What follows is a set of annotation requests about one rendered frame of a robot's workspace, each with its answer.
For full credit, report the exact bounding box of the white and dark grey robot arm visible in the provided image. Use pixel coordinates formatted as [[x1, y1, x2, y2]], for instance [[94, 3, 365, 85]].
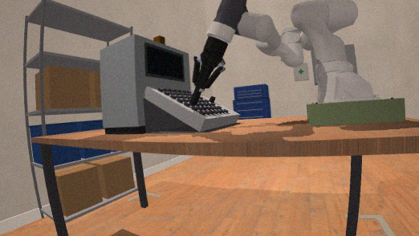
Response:
[[206, 0, 380, 103]]

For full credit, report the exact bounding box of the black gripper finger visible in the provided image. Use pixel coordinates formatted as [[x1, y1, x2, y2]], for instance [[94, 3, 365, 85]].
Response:
[[189, 55, 207, 104], [191, 59, 225, 105]]

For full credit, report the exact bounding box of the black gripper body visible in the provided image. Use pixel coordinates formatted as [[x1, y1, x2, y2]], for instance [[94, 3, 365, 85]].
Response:
[[201, 36, 228, 69]]

